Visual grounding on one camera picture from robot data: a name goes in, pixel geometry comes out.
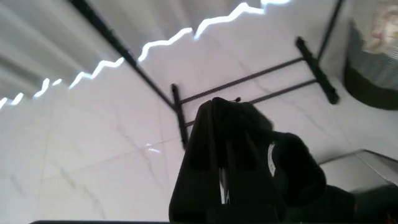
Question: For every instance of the white curtain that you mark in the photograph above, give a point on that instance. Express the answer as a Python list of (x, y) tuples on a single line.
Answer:
[(46, 37)]

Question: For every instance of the white laundry basket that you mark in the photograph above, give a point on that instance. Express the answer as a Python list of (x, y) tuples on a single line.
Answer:
[(373, 74)]

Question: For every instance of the black clothes rack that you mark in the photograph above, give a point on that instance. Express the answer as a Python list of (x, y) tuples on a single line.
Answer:
[(317, 70)]

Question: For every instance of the black garment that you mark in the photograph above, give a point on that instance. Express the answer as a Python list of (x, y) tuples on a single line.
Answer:
[(295, 168)]

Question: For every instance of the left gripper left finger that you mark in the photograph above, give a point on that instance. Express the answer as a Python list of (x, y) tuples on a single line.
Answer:
[(196, 174)]

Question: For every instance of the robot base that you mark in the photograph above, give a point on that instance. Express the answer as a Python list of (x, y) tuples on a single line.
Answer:
[(367, 174)]

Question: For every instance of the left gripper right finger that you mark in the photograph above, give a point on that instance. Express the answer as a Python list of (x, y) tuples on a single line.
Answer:
[(245, 186)]

